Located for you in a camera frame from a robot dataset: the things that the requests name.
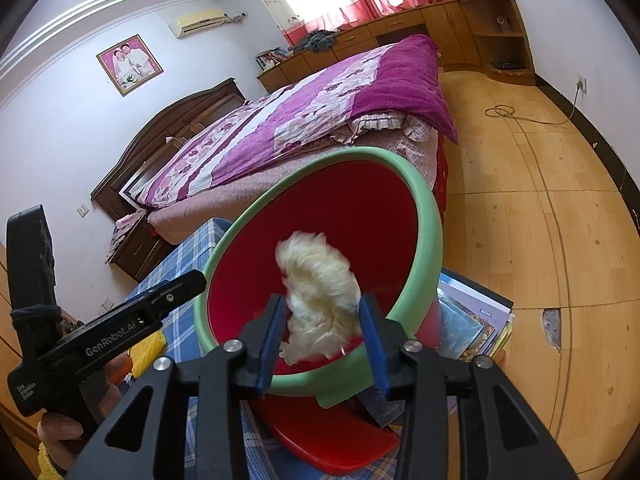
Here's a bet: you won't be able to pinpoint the red green trash bin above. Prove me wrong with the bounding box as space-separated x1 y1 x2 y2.
193 146 445 409

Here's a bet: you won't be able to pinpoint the left hand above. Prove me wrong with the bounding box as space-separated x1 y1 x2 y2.
34 351 132 474

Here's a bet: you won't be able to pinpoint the yellow foam net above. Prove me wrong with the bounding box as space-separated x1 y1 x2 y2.
128 330 166 379

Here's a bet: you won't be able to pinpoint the blue plaid tablecloth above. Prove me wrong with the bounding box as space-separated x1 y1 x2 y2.
130 219 399 479

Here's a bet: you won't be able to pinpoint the stack of books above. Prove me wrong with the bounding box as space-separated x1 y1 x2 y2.
357 266 516 428

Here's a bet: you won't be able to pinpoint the red bin lid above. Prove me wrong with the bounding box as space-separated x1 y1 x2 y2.
250 394 400 476

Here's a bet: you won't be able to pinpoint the dark wooden nightstand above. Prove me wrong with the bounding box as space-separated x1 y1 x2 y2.
105 210 174 282

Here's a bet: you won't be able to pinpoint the dark wooden headboard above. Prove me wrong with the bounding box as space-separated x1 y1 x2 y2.
90 78 245 220

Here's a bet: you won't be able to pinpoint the framed wedding photo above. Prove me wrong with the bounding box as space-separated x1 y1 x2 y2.
96 35 164 96

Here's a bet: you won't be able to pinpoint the books on cabinet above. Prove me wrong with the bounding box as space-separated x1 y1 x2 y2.
255 47 291 72

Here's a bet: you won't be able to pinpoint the bed with purple quilt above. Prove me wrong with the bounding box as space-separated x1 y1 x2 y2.
130 35 458 245

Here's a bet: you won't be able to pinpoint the grey clothes pile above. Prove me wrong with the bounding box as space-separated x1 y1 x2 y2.
293 29 337 54

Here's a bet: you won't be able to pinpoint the long wooden cabinet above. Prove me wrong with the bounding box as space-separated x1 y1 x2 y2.
257 0 535 92

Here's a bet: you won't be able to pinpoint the floor power cable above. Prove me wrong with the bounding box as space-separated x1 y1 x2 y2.
482 79 586 129

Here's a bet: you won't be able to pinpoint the wall air conditioner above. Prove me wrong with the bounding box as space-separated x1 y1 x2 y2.
169 9 228 39

